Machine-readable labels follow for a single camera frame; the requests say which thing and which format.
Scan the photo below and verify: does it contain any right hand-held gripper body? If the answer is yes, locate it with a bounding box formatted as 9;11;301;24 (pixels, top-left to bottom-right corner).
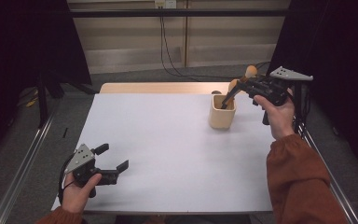
254;65;314;126

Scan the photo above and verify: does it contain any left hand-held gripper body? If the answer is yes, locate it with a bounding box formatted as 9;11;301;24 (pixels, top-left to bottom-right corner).
63;143;119;199

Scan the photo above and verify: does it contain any makeup brush small head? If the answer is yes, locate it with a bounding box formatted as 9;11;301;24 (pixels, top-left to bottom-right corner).
220;64;258;110

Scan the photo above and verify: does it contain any makeup brush large round head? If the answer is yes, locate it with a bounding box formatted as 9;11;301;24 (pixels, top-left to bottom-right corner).
225;78;241;108

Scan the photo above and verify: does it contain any beige square brush holder cup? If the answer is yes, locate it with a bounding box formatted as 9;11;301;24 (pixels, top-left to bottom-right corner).
208;93;237;131

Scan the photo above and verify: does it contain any person's right hand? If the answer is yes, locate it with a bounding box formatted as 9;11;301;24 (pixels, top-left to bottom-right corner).
254;88;296;141

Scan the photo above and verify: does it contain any person's left hand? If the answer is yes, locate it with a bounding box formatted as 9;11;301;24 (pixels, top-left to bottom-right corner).
61;172;103;215

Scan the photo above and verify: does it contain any white table mat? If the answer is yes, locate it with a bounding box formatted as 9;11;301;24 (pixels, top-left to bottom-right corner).
51;92;296;215

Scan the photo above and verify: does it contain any black metal stand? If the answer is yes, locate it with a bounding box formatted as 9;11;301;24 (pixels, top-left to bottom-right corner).
36;69;98;129

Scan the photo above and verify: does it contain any black curtain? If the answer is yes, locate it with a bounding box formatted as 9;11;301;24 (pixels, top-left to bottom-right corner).
0;0;93;164
266;0;358;180

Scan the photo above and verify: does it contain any black horizontal metal bar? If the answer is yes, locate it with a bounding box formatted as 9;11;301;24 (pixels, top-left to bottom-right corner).
69;8;291;19

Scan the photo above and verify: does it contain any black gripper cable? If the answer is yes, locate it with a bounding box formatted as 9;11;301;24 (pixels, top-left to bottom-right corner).
57;153;76;205

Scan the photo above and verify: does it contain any aluminium floor rail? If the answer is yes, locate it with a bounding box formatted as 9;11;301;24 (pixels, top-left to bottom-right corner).
0;105;62;224
292;93;358;224

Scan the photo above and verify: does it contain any black power cable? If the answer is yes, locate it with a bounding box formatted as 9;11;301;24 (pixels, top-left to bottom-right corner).
159;7;271;80
161;7;271;78

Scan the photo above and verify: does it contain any white wall socket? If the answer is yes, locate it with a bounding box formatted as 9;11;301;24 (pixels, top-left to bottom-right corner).
154;0;177;9

